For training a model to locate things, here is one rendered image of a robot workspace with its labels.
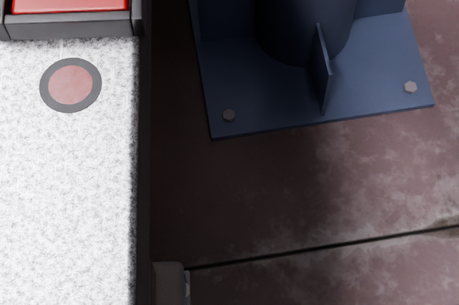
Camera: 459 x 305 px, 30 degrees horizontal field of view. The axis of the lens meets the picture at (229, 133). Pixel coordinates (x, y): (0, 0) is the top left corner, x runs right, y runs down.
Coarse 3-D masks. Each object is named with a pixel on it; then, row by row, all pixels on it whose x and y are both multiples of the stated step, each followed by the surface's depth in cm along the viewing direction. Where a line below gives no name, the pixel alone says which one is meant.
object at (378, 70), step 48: (192, 0) 153; (240, 0) 140; (288, 0) 130; (336, 0) 130; (384, 0) 147; (240, 48) 149; (288, 48) 142; (336, 48) 145; (384, 48) 148; (240, 96) 145; (288, 96) 145; (336, 96) 144; (384, 96) 144; (432, 96) 144
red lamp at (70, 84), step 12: (60, 72) 44; (72, 72) 44; (84, 72) 44; (48, 84) 43; (60, 84) 43; (72, 84) 43; (84, 84) 43; (60, 96) 43; (72, 96) 43; (84, 96) 43
